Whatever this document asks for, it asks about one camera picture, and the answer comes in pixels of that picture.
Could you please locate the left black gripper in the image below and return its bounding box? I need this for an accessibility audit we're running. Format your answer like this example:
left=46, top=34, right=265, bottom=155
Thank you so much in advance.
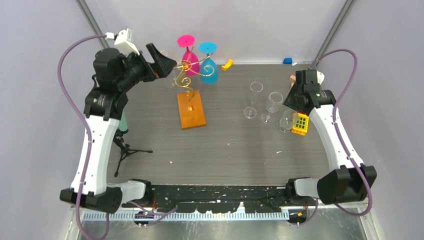
left=116, top=43, right=176, bottom=92

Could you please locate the clear ribbed wine glass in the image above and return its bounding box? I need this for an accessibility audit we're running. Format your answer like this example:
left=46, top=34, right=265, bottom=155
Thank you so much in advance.
left=261, top=91, right=284, bottom=125

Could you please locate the clear flute glass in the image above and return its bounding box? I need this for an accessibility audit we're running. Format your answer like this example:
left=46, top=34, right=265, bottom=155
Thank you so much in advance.
left=243, top=81, right=264, bottom=119

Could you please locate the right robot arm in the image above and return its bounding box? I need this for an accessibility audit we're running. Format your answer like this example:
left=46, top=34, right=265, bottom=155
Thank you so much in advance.
left=283, top=69, right=377, bottom=205

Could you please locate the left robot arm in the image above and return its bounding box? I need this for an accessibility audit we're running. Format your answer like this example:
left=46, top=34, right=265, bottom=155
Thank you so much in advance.
left=59, top=43, right=177, bottom=214

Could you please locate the pink wine glass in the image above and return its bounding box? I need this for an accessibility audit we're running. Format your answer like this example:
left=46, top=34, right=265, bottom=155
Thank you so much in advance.
left=177, top=34, right=200, bottom=77

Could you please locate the blue wine glass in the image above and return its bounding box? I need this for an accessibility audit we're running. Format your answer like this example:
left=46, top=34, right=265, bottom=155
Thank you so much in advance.
left=198, top=41, right=219, bottom=85

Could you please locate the orange wooden rack base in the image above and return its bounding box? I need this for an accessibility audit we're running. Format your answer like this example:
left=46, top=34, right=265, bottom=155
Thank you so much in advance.
left=176, top=90, right=207, bottom=130

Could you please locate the wooden toy block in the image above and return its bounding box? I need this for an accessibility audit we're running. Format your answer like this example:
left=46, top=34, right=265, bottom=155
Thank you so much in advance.
left=289, top=75, right=296, bottom=85

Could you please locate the colourful toy brick building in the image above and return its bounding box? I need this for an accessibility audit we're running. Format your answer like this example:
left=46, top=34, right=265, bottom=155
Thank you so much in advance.
left=291, top=112, right=309, bottom=136

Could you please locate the blue toy block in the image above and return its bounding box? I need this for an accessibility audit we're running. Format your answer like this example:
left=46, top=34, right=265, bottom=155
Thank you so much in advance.
left=283, top=57, right=293, bottom=65

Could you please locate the yellow toy block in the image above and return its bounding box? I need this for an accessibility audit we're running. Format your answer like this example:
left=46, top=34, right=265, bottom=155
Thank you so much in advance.
left=221, top=59, right=234, bottom=72

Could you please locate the mint green cup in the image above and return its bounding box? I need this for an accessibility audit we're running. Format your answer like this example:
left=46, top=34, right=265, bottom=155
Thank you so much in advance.
left=119, top=110, right=129, bottom=134

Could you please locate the small black tripod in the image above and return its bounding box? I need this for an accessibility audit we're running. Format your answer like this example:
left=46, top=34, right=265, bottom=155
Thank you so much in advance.
left=113, top=129, right=154, bottom=178

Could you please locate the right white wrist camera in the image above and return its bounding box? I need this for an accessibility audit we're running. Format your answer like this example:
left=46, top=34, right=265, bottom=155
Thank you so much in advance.
left=316, top=71, right=325, bottom=85

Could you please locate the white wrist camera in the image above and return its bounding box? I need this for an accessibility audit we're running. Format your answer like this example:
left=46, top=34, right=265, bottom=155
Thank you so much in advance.
left=316, top=71, right=325, bottom=85
left=105, top=28, right=140, bottom=57

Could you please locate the gold wire wine glass rack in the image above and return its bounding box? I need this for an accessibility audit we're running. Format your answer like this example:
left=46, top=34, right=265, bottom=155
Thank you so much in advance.
left=159, top=49, right=216, bottom=102

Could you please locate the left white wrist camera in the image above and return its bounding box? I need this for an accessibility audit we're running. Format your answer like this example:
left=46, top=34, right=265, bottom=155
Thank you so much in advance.
left=105, top=28, right=140, bottom=57

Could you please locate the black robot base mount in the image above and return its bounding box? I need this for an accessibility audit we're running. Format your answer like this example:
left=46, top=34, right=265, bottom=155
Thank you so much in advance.
left=121, top=184, right=319, bottom=227

